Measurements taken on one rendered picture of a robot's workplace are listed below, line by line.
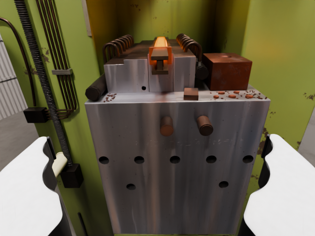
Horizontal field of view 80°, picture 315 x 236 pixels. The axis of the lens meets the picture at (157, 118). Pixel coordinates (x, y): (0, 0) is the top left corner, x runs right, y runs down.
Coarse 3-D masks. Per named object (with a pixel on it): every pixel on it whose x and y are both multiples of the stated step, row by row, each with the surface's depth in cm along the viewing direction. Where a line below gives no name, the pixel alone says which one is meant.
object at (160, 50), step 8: (160, 40) 57; (152, 48) 38; (160, 48) 38; (168, 48) 38; (152, 56) 30; (160, 56) 30; (168, 56) 39; (152, 64) 40; (160, 64) 31; (152, 72) 31; (160, 72) 31
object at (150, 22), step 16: (128, 0) 77; (144, 0) 76; (160, 0) 76; (176, 0) 76; (192, 0) 76; (208, 0) 76; (128, 16) 79; (144, 16) 79; (160, 16) 79; (176, 16) 79; (192, 16) 79; (208, 16) 79; (128, 32) 82; (144, 32) 82; (160, 32) 82; (176, 32) 82; (192, 32) 81; (208, 32) 81; (208, 48) 84
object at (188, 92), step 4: (184, 88) 42; (188, 88) 42; (192, 88) 42; (196, 88) 41; (184, 92) 40; (188, 92) 40; (192, 92) 39; (196, 92) 39; (184, 96) 39; (188, 96) 38; (192, 96) 38; (196, 96) 38
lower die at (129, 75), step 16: (128, 48) 64; (144, 48) 56; (176, 48) 52; (112, 64) 41; (128, 64) 41; (144, 64) 41; (176, 64) 41; (192, 64) 41; (112, 80) 43; (128, 80) 43; (144, 80) 43; (160, 80) 42; (176, 80) 42; (192, 80) 42
